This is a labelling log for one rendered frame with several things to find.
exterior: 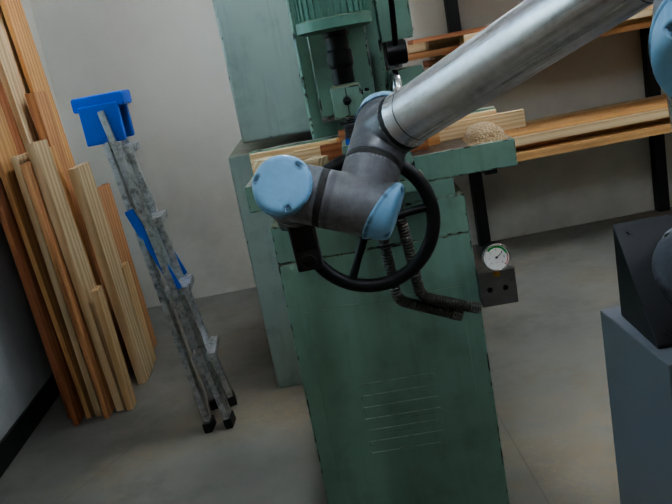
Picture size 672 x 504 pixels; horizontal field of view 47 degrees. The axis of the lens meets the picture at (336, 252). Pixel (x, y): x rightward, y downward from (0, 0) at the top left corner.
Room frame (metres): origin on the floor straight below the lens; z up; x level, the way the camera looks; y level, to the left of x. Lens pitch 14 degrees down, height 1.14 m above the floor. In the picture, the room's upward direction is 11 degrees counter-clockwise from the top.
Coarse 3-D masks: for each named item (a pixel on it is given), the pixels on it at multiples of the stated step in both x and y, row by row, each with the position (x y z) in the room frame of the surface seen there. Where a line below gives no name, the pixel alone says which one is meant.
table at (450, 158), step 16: (448, 144) 1.76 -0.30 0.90; (464, 144) 1.71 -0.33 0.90; (480, 144) 1.67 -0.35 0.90; (496, 144) 1.67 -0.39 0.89; (512, 144) 1.66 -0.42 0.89; (416, 160) 1.68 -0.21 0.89; (432, 160) 1.67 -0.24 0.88; (448, 160) 1.67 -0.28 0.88; (464, 160) 1.67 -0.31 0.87; (480, 160) 1.67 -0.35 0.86; (496, 160) 1.67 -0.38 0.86; (512, 160) 1.66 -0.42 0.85; (432, 176) 1.67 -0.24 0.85; (448, 176) 1.67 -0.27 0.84; (256, 208) 1.70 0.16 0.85
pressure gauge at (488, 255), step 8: (488, 248) 1.61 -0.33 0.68; (496, 248) 1.61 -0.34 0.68; (504, 248) 1.61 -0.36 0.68; (480, 256) 1.63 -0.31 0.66; (488, 256) 1.61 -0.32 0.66; (504, 256) 1.61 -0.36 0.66; (488, 264) 1.61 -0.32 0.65; (496, 264) 1.61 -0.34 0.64; (504, 264) 1.61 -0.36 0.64; (496, 272) 1.63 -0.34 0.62
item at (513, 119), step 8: (504, 112) 1.83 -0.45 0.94; (512, 112) 1.82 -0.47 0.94; (520, 112) 1.82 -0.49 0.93; (464, 120) 1.82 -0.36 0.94; (472, 120) 1.82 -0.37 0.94; (480, 120) 1.82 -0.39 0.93; (488, 120) 1.82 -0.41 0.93; (496, 120) 1.82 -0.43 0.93; (504, 120) 1.82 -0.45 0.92; (512, 120) 1.82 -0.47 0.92; (520, 120) 1.82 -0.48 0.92; (448, 128) 1.83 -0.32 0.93; (456, 128) 1.82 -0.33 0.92; (464, 128) 1.82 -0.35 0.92; (504, 128) 1.82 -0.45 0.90; (512, 128) 1.82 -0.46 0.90; (440, 136) 1.83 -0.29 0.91; (448, 136) 1.83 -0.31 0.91; (456, 136) 1.82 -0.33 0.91; (296, 152) 1.85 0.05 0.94; (304, 152) 1.85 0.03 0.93; (312, 152) 1.84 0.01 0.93; (320, 152) 1.84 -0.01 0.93
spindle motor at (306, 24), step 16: (304, 0) 1.79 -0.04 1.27; (320, 0) 1.77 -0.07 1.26; (336, 0) 1.77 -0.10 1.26; (352, 0) 1.78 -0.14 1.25; (368, 0) 1.84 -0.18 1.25; (304, 16) 1.79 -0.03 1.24; (320, 16) 1.77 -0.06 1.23; (336, 16) 1.76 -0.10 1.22; (352, 16) 1.77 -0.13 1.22; (368, 16) 1.81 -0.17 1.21; (304, 32) 1.80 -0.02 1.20; (320, 32) 1.78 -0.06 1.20
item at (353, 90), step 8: (336, 88) 1.80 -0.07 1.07; (344, 88) 1.80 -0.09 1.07; (352, 88) 1.80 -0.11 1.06; (360, 88) 1.80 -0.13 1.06; (336, 96) 1.80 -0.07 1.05; (344, 96) 1.80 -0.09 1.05; (352, 96) 1.80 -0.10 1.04; (360, 96) 1.80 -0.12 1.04; (336, 104) 1.80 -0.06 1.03; (352, 104) 1.80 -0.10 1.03; (360, 104) 1.80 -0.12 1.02; (336, 112) 1.80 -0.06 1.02; (344, 112) 1.80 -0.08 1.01; (352, 112) 1.80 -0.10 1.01
